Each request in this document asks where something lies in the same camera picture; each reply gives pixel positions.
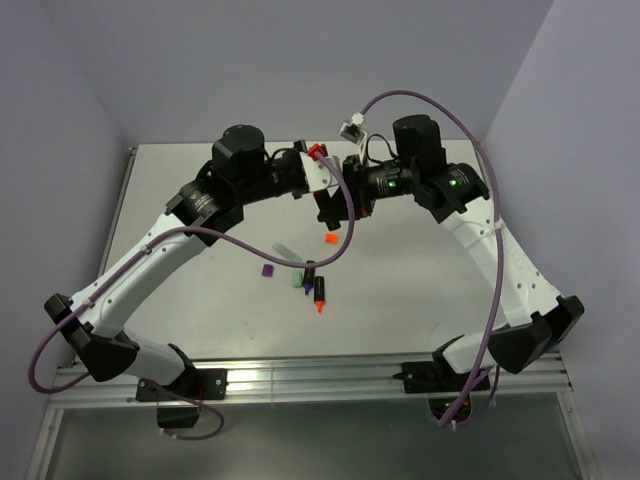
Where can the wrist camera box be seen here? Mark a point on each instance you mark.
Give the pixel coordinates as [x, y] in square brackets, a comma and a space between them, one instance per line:
[353, 130]
[318, 177]

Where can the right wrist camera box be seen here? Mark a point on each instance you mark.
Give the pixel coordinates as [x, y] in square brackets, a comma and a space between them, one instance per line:
[353, 130]

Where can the pale green capped highlighter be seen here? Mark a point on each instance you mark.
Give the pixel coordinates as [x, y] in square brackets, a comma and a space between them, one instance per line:
[287, 253]

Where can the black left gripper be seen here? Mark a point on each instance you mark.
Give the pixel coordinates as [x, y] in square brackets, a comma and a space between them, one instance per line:
[296, 156]

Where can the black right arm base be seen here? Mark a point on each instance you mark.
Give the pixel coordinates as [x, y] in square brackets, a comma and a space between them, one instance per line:
[430, 377]

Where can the aluminium front rail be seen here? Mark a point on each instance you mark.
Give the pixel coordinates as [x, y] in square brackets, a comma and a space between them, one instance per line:
[311, 379]

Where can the black purple tip highlighter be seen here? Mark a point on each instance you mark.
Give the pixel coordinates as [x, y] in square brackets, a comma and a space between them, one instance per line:
[308, 280]

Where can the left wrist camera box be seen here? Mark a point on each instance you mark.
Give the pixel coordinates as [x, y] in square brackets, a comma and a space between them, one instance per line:
[318, 177]

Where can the black orange tip highlighter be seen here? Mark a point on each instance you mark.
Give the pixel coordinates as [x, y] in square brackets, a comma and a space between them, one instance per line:
[319, 293]

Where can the pale green pen cap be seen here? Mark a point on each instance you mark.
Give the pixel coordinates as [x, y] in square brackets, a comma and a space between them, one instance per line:
[297, 279]

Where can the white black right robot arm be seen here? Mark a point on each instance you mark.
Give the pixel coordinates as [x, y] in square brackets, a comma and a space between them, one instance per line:
[537, 317]

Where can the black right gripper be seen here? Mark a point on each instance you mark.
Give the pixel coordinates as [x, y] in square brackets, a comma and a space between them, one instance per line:
[357, 174]

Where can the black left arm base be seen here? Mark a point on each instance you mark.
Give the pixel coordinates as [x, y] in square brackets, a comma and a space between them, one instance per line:
[199, 385]

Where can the purple pen cap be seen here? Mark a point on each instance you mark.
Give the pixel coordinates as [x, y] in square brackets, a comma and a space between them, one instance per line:
[268, 270]

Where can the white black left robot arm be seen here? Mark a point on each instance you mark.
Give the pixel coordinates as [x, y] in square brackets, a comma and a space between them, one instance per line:
[92, 321]

